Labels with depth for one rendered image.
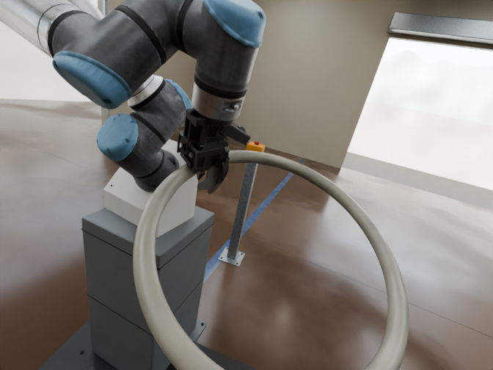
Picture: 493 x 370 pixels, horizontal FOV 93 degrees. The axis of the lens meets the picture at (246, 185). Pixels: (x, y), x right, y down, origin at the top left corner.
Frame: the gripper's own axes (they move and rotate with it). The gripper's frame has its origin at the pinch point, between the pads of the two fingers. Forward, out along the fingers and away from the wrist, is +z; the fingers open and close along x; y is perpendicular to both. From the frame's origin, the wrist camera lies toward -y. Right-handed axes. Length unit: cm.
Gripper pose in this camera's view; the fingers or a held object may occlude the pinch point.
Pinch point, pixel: (207, 181)
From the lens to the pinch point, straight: 58.7
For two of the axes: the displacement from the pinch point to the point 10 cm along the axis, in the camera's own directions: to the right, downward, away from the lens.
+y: -7.4, 2.9, -6.0
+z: -2.8, 6.8, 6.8
